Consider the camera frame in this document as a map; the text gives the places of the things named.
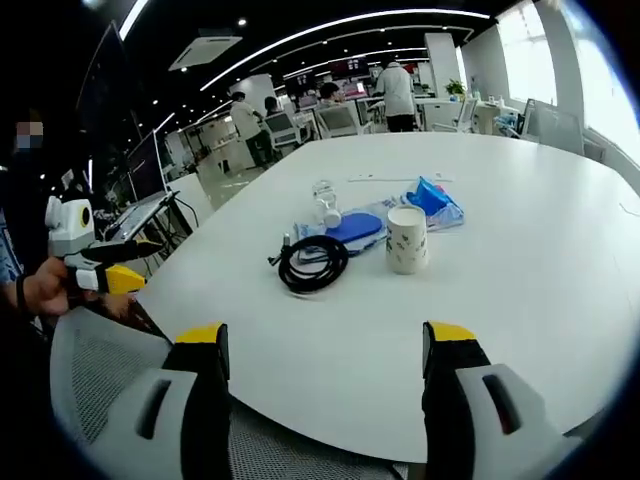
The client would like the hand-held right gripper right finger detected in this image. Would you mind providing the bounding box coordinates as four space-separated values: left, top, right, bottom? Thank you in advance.
421 320 586 480

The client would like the white leaf-print paper cup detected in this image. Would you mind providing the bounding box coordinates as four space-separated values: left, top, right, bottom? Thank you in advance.
384 203 430 276

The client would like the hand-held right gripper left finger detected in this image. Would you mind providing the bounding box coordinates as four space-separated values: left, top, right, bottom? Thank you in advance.
99 322 232 480

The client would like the large dark display screen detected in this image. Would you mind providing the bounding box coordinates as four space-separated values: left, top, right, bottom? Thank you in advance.
74 19 146 151

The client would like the silver laptop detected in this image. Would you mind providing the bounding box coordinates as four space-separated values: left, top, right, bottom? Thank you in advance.
102 129 181 236

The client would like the black laptop stand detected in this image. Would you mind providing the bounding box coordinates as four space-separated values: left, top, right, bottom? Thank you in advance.
144 192 200 251

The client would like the person's left hand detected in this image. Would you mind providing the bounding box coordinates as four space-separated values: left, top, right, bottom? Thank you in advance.
22 255 89 317

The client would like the clear plastic water bottle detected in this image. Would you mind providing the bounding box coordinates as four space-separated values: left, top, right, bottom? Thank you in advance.
311 178 345 230

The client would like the white round tabletop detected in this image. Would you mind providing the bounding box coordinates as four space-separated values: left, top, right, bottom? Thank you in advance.
134 130 640 464

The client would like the black cable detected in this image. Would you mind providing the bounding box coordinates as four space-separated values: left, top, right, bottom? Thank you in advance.
267 232 351 296

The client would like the grey mesh office chair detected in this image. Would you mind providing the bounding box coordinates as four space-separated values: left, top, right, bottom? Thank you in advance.
49 304 426 480

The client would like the blue tissue pack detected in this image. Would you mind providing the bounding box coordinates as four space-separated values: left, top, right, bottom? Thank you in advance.
399 175 465 234

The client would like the ceiling air conditioner vent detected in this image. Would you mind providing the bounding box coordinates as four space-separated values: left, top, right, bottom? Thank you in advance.
168 34 244 72

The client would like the black wristband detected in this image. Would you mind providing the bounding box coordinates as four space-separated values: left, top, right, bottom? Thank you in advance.
13 274 29 314

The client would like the white office chair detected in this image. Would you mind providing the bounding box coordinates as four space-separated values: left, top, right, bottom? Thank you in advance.
263 112 304 151
317 105 374 139
432 97 479 134

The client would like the blue oval pad package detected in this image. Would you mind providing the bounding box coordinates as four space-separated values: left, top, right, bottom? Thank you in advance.
292 197 396 264

